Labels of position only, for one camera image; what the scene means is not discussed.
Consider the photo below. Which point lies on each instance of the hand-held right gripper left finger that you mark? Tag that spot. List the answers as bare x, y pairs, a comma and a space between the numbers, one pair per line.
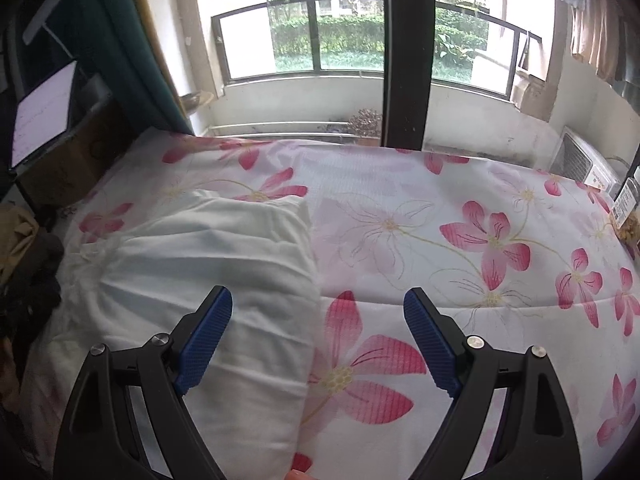
205, 345

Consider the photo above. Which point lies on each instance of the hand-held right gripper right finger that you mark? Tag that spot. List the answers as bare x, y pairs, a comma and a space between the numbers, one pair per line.
432, 340

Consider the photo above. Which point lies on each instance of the white hooded jacket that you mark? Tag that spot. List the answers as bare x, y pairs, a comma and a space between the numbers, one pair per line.
200, 260

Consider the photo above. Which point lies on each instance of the pink floral tablecloth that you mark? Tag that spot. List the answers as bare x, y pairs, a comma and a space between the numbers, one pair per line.
400, 200

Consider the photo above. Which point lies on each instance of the dark cloth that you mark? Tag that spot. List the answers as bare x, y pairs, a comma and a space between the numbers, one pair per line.
40, 280

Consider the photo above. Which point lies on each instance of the beige cloth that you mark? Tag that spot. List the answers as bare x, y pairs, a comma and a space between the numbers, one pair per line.
17, 240

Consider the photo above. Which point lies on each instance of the printed brown cardboard box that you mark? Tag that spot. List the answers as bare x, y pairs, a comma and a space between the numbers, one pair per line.
85, 160

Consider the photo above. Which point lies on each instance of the dried flower pot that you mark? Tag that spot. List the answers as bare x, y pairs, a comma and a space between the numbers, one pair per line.
365, 122

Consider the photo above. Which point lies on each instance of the white air conditioner unit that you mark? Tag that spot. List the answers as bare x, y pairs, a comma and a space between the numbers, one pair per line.
580, 157

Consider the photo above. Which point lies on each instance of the metal bowl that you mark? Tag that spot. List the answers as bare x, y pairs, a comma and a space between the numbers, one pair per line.
197, 100

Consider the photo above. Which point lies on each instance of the plain cardboard box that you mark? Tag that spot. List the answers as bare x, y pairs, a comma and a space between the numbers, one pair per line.
532, 95

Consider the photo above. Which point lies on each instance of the teal curtain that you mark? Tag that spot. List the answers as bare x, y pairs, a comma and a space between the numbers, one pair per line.
125, 50

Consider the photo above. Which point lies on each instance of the black balcony railing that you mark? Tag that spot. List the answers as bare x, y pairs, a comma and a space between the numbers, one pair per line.
315, 35

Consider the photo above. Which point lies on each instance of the beige hanging garment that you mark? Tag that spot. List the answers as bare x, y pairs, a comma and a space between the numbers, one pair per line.
597, 40

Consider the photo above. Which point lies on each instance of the dark hanging garment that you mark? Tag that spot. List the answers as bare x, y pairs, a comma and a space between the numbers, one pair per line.
630, 55

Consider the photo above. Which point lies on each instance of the white flat mop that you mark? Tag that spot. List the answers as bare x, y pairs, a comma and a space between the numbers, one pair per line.
42, 15

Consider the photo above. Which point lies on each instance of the black window frame post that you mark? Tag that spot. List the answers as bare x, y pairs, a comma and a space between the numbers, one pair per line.
405, 60

